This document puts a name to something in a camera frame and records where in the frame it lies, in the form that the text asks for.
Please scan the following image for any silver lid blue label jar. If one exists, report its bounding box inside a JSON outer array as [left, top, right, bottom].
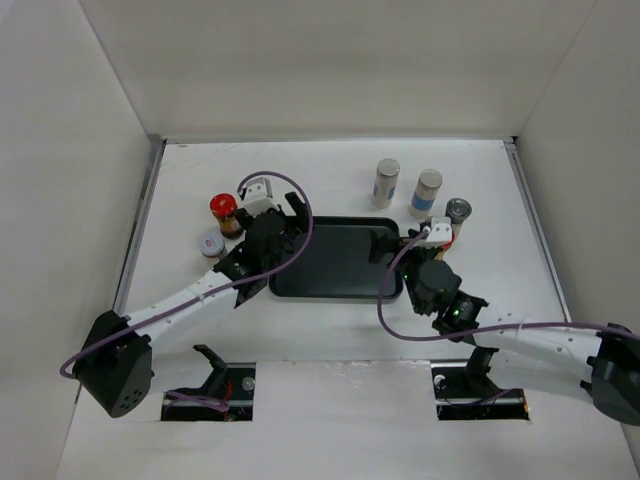
[[372, 158, 400, 209]]

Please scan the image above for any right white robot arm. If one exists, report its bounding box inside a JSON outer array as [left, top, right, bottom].
[[369, 227, 639, 426]]

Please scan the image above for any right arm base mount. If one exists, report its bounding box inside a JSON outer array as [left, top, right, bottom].
[[431, 347, 529, 421]]

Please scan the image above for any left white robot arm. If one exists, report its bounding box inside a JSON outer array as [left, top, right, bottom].
[[61, 192, 313, 418]]

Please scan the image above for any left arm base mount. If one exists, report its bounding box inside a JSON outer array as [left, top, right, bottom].
[[160, 344, 257, 422]]

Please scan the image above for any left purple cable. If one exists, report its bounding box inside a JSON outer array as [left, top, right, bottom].
[[59, 170, 315, 378]]

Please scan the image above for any black top grinder bottle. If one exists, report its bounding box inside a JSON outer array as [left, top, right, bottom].
[[445, 198, 472, 240]]

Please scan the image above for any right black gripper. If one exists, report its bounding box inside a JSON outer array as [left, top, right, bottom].
[[370, 228, 440, 314]]

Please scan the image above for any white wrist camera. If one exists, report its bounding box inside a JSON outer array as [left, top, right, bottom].
[[239, 176, 276, 216], [418, 217, 453, 248]]

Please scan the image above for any white lid spice jar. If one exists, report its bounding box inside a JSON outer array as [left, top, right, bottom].
[[198, 231, 227, 259]]

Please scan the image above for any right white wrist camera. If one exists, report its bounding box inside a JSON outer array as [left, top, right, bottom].
[[418, 217, 453, 248]]

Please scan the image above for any red lid sauce jar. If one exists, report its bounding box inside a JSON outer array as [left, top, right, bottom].
[[209, 193, 243, 239]]

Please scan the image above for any black plastic tray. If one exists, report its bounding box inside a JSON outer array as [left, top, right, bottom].
[[269, 216, 400, 300]]

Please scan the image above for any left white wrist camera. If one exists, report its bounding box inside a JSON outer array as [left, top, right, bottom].
[[239, 176, 276, 216]]

